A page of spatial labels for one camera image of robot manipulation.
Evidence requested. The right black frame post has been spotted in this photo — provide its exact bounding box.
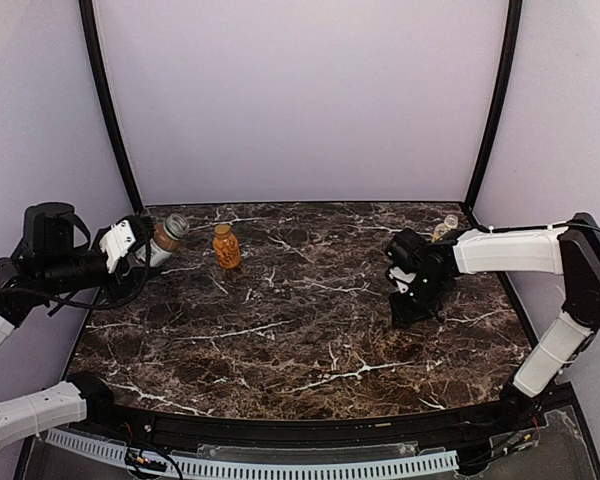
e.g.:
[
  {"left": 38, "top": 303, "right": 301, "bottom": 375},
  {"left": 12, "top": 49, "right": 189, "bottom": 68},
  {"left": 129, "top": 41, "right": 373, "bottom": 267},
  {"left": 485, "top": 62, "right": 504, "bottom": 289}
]
[{"left": 463, "top": 0, "right": 523, "bottom": 213}]

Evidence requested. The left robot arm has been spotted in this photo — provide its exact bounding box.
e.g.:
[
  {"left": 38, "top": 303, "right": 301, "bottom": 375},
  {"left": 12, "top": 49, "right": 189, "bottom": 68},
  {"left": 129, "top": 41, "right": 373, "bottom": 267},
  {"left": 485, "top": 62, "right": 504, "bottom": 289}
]
[{"left": 0, "top": 202, "right": 152, "bottom": 450}]

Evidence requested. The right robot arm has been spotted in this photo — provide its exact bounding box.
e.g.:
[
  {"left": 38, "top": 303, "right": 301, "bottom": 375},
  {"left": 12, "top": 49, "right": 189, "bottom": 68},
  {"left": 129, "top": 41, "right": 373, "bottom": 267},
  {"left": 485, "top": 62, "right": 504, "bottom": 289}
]
[{"left": 385, "top": 212, "right": 600, "bottom": 400}]

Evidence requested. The left black frame post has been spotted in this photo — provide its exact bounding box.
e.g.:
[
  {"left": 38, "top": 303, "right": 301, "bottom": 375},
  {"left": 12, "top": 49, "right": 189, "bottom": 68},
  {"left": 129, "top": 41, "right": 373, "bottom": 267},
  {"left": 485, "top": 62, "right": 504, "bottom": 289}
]
[{"left": 78, "top": 0, "right": 144, "bottom": 214}]

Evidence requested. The yellow tea bottle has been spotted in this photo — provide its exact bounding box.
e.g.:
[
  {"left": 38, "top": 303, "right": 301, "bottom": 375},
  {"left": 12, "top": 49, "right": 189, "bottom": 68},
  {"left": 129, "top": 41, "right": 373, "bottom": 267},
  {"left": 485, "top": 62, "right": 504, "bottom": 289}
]
[{"left": 432, "top": 214, "right": 459, "bottom": 242}]

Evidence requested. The black front rail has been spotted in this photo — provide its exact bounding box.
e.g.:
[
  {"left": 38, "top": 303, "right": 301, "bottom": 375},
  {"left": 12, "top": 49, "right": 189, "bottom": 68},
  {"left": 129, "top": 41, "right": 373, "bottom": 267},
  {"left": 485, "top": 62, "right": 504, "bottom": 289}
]
[{"left": 70, "top": 401, "right": 545, "bottom": 451}]

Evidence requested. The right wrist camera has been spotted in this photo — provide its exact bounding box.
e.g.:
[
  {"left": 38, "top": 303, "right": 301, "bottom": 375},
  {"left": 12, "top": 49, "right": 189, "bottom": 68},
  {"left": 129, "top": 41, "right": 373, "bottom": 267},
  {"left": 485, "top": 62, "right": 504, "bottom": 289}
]
[{"left": 386, "top": 266, "right": 416, "bottom": 294}]

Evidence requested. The orange tea bottle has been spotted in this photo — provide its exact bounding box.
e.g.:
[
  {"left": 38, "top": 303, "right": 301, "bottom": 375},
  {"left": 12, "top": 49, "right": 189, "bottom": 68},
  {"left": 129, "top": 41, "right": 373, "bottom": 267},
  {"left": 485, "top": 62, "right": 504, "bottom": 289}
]
[{"left": 213, "top": 224, "right": 241, "bottom": 270}]

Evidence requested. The white slotted cable duct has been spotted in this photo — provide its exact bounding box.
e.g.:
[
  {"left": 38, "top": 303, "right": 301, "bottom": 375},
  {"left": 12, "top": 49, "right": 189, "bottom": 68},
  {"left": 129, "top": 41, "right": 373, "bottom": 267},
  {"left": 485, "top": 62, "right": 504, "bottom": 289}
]
[{"left": 45, "top": 429, "right": 459, "bottom": 479}]

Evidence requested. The green cap brown bottle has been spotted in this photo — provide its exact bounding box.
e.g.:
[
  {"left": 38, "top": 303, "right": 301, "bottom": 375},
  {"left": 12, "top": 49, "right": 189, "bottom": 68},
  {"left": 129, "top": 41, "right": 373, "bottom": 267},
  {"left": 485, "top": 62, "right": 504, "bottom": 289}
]
[{"left": 135, "top": 213, "right": 189, "bottom": 268}]

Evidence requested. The black frame post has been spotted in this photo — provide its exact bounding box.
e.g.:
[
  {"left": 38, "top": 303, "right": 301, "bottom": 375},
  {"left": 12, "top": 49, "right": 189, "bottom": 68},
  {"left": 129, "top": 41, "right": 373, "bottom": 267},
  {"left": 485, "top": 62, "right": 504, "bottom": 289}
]
[
  {"left": 463, "top": 0, "right": 523, "bottom": 213},
  {"left": 78, "top": 0, "right": 144, "bottom": 214}
]

